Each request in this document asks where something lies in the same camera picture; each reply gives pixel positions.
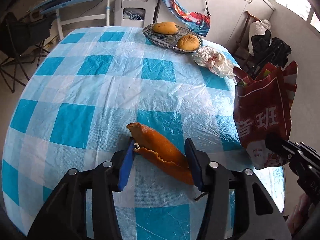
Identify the yellow mango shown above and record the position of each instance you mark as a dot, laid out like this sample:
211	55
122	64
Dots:
165	28

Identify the black folding camp chair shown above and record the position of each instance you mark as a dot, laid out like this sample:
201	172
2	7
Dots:
17	37

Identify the woven fruit plate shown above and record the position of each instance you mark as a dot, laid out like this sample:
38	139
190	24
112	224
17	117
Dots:
170	41

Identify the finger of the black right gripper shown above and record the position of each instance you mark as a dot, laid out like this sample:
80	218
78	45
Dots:
279	146

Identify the blue study desk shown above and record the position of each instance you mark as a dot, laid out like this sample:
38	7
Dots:
55	6

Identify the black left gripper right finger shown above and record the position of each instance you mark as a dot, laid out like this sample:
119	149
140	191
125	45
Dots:
196	162

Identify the crumpled white tissue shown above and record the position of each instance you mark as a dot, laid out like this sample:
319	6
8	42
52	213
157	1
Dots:
213	60

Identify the long orange peel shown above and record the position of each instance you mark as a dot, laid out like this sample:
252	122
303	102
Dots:
158	150

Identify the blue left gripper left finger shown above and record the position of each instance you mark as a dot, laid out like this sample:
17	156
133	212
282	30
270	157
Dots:
128	156

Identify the white storage cabinet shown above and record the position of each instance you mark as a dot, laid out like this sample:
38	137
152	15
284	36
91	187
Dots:
228	17

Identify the black folded stroller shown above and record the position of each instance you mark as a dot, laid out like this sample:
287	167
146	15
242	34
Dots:
267	49

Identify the red snack bag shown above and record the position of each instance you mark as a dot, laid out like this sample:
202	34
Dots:
262	106

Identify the blue checkered plastic tablecloth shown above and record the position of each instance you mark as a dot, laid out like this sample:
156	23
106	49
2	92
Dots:
74	111

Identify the person's right hand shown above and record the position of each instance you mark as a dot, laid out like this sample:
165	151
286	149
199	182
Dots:
300	214

